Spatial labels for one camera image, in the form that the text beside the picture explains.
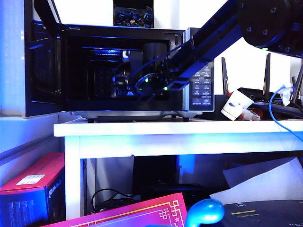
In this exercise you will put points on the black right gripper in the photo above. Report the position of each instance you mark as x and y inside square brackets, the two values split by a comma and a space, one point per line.
[158, 78]

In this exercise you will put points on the flat black device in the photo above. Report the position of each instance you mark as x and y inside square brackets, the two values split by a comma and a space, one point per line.
[170, 190]

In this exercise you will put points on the black glass microwave door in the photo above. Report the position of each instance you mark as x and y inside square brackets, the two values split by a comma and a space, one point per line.
[42, 71]

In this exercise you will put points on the red and blue cardboard box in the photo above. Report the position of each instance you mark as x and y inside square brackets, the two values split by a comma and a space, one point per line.
[26, 189]

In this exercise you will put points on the black router with antennas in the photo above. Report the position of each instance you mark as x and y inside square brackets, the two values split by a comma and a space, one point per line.
[258, 93]

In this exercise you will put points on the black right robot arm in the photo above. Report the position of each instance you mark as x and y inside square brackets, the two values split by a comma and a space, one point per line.
[213, 40]

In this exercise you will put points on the white paper cup blue whale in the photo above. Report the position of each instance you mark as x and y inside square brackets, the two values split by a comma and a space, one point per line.
[234, 105]

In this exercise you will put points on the small red white box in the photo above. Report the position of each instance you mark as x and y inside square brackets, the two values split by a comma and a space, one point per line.
[252, 115]

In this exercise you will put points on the black upright case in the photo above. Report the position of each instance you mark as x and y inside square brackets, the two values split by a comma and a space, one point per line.
[154, 170]

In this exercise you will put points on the white paper sheet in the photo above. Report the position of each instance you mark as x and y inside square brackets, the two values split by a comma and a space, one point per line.
[265, 182]

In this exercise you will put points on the black blue patterned snack box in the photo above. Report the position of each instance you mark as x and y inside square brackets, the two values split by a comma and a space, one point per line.
[132, 16]

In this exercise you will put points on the white table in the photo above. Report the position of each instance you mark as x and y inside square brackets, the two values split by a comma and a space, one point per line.
[142, 128]

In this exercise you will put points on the small black square box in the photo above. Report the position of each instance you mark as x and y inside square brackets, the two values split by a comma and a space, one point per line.
[219, 101]

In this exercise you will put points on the black and white microwave oven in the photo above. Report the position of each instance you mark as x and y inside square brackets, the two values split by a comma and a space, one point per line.
[203, 99]

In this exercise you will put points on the black box with yellow label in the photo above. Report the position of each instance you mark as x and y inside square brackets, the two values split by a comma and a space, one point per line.
[265, 215]

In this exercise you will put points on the glossy blue rounded object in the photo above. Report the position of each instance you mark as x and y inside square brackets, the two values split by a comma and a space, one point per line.
[204, 211]

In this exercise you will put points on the pink gift box gold pattern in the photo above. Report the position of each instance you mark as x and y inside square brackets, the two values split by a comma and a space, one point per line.
[132, 212]

